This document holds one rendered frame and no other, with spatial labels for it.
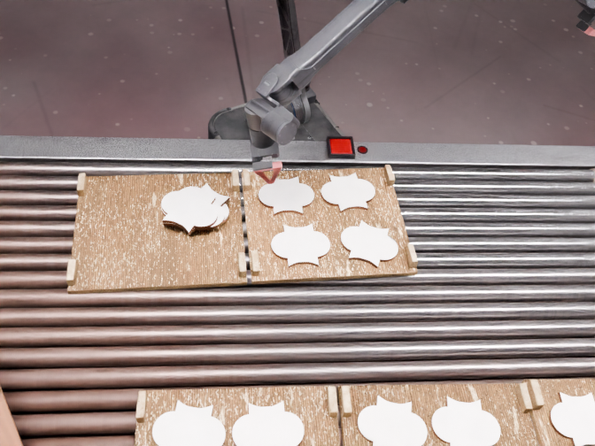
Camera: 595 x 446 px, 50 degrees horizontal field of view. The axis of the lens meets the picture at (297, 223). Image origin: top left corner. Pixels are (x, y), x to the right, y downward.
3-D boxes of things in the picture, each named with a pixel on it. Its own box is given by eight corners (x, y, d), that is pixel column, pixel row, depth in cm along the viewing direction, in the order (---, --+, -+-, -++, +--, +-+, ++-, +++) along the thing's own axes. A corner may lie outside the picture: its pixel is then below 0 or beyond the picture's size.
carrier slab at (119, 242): (81, 180, 168) (80, 176, 167) (237, 176, 174) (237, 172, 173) (68, 295, 147) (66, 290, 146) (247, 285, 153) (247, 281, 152)
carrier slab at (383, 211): (241, 175, 174) (241, 172, 173) (387, 171, 180) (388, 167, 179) (251, 284, 153) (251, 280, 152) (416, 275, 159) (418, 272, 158)
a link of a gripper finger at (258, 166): (282, 166, 159) (278, 139, 152) (285, 188, 155) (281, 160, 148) (255, 171, 159) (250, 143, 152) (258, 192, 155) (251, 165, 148)
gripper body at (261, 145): (275, 129, 156) (272, 105, 151) (280, 158, 150) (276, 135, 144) (250, 133, 156) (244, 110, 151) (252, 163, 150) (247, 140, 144)
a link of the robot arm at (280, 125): (286, 88, 150) (270, 70, 143) (320, 110, 144) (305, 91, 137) (255, 129, 150) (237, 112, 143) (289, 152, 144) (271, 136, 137)
